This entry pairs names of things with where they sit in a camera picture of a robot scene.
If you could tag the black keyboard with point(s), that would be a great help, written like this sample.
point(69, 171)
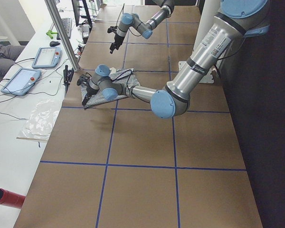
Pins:
point(67, 25)

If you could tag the clear plastic bag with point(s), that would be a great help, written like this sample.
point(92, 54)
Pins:
point(41, 121)

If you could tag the black clamp tool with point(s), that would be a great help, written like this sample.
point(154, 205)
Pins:
point(68, 75)

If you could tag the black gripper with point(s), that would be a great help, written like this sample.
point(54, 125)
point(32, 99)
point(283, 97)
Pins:
point(88, 91)
point(117, 39)

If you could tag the aluminium frame post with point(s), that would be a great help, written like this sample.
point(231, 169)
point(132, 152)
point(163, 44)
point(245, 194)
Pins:
point(51, 6)

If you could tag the blue white striped polo shirt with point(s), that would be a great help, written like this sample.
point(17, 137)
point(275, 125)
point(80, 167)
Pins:
point(130, 80)

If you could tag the seated person in blue shirt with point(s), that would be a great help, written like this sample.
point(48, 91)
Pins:
point(8, 56)

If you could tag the green plastic tool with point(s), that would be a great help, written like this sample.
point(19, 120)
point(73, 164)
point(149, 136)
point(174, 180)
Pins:
point(51, 34)

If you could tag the blue teach pendant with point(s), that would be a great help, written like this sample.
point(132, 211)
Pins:
point(47, 57)
point(21, 82)

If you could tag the black computer mouse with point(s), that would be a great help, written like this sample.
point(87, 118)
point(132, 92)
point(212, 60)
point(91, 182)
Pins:
point(54, 43)

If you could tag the near blue teach pendant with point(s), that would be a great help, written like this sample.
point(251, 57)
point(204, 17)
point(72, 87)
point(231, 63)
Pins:
point(21, 82)

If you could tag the white camera post with base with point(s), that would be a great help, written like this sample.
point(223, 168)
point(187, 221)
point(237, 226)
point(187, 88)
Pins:
point(198, 64)

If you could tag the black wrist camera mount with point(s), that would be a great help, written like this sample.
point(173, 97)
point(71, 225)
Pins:
point(112, 29)
point(83, 79)

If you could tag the far blue teach pendant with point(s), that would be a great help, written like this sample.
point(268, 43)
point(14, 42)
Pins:
point(47, 57)

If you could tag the red cylinder tube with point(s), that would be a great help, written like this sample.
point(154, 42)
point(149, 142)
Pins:
point(11, 199)

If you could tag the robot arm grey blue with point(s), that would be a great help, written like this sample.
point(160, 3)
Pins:
point(234, 19)
point(143, 28)

